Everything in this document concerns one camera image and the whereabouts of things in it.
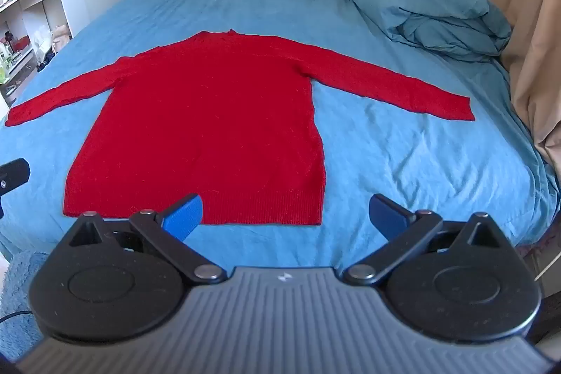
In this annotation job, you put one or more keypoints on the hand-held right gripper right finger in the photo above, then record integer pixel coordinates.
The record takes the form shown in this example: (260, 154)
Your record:
(385, 216)

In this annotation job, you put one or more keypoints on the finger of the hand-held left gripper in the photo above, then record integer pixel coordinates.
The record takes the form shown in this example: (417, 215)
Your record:
(15, 174)

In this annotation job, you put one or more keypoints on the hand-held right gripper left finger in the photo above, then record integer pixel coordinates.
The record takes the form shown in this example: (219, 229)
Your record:
(185, 217)

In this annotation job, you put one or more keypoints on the red knit sweater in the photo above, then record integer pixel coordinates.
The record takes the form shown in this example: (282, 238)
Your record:
(210, 128)

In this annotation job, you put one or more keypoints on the blue fluffy rug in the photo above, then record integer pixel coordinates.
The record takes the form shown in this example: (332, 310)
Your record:
(19, 282)

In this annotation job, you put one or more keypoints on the red box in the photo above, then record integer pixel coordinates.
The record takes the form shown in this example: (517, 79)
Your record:
(19, 44)

